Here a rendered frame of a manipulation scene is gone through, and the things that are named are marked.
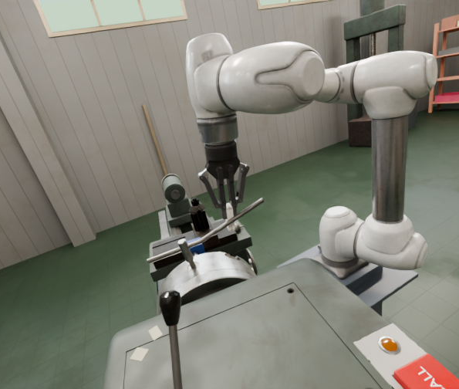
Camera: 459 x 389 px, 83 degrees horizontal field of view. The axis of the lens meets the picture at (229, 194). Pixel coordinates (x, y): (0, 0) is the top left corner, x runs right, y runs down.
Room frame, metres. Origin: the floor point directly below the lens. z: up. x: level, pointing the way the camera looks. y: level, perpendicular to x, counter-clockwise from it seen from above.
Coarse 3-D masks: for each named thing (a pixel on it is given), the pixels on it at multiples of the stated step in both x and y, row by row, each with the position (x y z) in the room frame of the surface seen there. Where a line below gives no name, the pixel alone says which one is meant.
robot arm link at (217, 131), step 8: (200, 120) 0.58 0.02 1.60; (208, 120) 0.57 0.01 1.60; (216, 120) 0.56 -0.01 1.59; (224, 120) 0.56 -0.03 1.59; (232, 120) 0.58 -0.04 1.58; (200, 128) 0.59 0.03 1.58; (208, 128) 0.57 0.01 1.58; (216, 128) 0.56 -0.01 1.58; (224, 128) 0.57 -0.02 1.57; (232, 128) 0.58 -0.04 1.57; (200, 136) 0.61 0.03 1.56; (208, 136) 0.57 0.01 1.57; (216, 136) 0.56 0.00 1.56; (224, 136) 0.57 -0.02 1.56; (232, 136) 0.57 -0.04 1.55; (208, 144) 0.59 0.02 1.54; (216, 144) 0.58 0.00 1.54
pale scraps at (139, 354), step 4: (152, 328) 0.39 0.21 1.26; (156, 328) 0.39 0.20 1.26; (152, 332) 0.38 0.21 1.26; (156, 332) 0.38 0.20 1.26; (160, 332) 0.38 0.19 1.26; (152, 336) 0.37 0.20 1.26; (156, 336) 0.37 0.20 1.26; (140, 348) 0.35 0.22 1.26; (136, 352) 0.35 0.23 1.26; (140, 352) 0.34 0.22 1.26; (144, 352) 0.34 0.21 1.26; (132, 356) 0.34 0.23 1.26; (136, 356) 0.34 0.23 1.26; (140, 356) 0.34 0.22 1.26; (144, 356) 0.33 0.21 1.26; (140, 360) 0.33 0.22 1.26
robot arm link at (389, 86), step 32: (384, 64) 0.78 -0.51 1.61; (416, 64) 0.73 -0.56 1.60; (384, 96) 0.77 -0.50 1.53; (416, 96) 0.74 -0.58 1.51; (384, 128) 0.79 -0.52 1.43; (384, 160) 0.79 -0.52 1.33; (384, 192) 0.78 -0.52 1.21; (384, 224) 0.78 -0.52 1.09; (384, 256) 0.76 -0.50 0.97; (416, 256) 0.70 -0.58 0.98
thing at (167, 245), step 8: (216, 224) 1.30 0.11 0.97; (192, 232) 1.26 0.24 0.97; (224, 232) 1.18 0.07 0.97; (232, 232) 1.17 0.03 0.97; (168, 240) 1.24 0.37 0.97; (176, 240) 1.23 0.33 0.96; (224, 240) 1.14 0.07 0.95; (232, 240) 1.15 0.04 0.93; (152, 248) 1.21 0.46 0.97; (160, 248) 1.18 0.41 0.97; (168, 248) 1.16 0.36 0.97; (176, 248) 1.15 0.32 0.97; (208, 248) 1.13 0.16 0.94; (168, 256) 1.09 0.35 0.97; (176, 256) 1.09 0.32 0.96; (160, 264) 1.07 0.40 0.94; (168, 264) 1.08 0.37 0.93
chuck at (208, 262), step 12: (216, 252) 0.64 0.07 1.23; (180, 264) 0.62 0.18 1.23; (204, 264) 0.58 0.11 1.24; (216, 264) 0.58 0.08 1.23; (228, 264) 0.58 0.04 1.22; (240, 264) 0.60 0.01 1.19; (168, 276) 0.61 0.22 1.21; (180, 276) 0.57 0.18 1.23; (192, 276) 0.55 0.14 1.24; (168, 288) 0.56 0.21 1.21
